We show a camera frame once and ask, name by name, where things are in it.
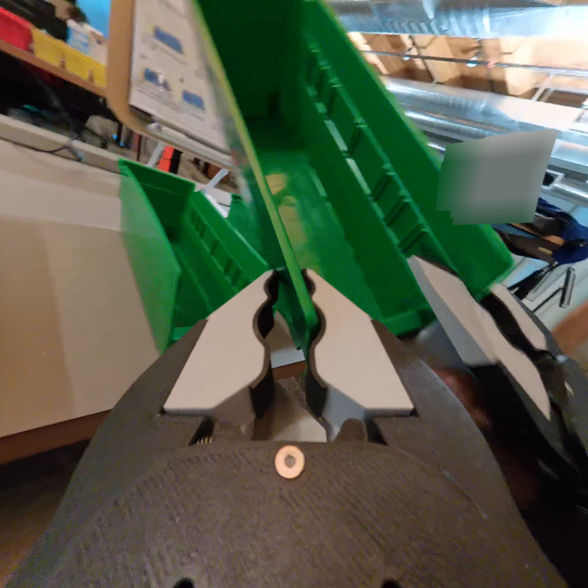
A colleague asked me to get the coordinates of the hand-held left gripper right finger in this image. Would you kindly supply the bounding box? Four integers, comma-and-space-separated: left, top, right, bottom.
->
303, 269, 415, 437

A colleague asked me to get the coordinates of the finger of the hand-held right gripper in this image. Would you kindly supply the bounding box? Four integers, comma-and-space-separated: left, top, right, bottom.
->
408, 255, 553, 421
480, 282, 552, 364

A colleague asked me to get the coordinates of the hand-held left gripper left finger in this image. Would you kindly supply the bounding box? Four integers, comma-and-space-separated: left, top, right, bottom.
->
163, 270, 280, 420

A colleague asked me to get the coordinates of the green plastic bin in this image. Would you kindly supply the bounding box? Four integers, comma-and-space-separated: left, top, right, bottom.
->
193, 0, 514, 350
119, 158, 272, 354

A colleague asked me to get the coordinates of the white clipboard stand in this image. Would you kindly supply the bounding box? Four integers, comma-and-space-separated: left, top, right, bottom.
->
146, 138, 232, 217

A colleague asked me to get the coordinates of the instruction sheet on clipboard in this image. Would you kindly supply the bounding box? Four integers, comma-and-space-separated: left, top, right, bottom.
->
107, 0, 239, 168

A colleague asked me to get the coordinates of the small yellow bin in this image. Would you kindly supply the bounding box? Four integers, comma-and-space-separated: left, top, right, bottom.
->
30, 27, 65, 65
62, 46, 107, 89

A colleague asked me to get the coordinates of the red plastic bin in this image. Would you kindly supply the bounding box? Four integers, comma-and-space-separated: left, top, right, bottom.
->
0, 7, 34, 52

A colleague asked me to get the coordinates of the silver ventilation duct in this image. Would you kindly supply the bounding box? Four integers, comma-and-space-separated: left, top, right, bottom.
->
381, 76, 588, 154
322, 0, 588, 44

